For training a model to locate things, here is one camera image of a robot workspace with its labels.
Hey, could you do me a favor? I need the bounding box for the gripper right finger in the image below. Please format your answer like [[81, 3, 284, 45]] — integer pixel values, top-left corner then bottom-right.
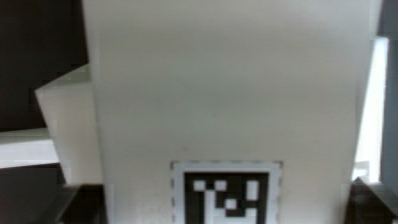
[[343, 178, 398, 224]]

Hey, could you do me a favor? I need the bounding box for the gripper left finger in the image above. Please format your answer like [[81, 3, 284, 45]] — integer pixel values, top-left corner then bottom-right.
[[37, 184, 108, 224]]

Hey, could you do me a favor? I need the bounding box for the white cabinet top box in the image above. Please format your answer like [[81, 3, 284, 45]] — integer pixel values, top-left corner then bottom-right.
[[83, 0, 380, 224]]

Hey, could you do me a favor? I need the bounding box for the white cabinet body box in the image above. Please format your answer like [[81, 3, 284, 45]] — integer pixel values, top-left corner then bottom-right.
[[35, 37, 389, 184]]

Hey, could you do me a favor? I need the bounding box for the white front fence bar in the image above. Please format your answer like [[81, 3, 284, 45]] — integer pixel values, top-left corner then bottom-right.
[[0, 128, 58, 169]]

